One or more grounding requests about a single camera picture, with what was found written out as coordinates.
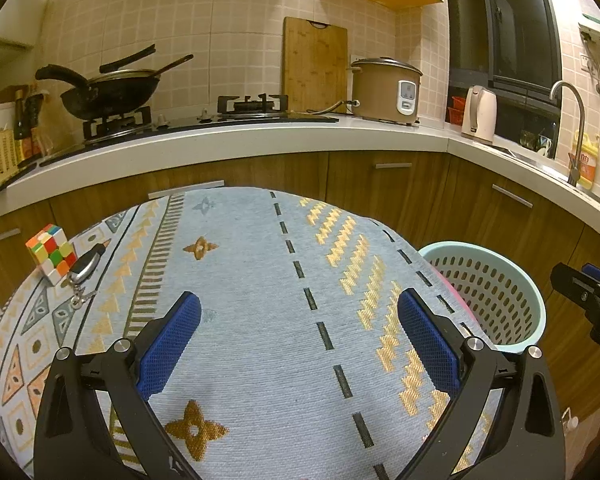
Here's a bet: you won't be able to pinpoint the stainless steel sink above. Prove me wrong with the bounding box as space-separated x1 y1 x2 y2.
495 144 600 213

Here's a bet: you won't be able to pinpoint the black gas stove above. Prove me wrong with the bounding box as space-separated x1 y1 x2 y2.
40 92 341 167

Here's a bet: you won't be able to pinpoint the multicoloured puzzle cube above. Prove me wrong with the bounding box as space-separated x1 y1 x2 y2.
25 223 78 286

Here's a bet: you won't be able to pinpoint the black car key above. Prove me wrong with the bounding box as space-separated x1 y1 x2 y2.
60 244 107 309

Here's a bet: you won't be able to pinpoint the yellow detergent bottle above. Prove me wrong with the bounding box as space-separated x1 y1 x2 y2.
570 130 600 191

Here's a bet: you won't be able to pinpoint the spatula with dark handle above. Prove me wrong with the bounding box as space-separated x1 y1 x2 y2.
146 54 195 80

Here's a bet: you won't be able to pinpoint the dark sauce bottle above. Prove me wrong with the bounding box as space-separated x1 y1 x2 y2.
28 91 52 157
12 89 33 163

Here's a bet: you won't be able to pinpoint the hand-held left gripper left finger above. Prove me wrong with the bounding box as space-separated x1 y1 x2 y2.
32 290 203 480

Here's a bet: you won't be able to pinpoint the white wall shelf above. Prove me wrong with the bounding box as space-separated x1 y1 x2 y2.
0 34 37 52

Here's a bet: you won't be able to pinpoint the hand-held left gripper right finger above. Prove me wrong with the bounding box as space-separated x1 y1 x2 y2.
396 287 566 480

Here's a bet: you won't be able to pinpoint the beige rice cooker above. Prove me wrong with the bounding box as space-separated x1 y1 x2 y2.
350 57 423 126

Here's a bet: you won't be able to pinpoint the wooden cutting board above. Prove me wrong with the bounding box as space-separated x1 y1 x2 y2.
282 16 349 113

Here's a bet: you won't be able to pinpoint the chrome kitchen faucet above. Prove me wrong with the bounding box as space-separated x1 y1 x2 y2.
550 80 587 187

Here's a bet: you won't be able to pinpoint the white electric kettle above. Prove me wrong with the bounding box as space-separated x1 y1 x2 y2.
461 85 498 145

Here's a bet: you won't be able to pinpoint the rice cooker power cord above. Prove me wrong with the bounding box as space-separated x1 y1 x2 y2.
290 99 362 117

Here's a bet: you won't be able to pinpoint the dark kitchen window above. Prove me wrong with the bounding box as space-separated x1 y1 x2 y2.
442 0 563 153

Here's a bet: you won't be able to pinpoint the black cooking utensil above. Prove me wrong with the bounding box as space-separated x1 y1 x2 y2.
99 44 157 74

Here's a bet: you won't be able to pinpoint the pink underlay cloth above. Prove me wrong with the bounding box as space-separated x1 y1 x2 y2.
442 280 481 336

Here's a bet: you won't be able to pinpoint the black wok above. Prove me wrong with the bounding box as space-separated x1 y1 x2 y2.
35 64 162 122

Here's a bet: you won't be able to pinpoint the red plastic container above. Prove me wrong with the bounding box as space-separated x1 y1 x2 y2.
447 95 468 126

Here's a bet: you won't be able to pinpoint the grey patterned tablecloth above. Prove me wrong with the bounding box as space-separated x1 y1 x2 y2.
0 187 506 480

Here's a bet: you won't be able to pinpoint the light blue perforated basket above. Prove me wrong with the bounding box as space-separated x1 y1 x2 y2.
418 241 547 353

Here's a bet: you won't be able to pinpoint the cups by window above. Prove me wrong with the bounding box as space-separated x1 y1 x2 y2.
520 129 554 159

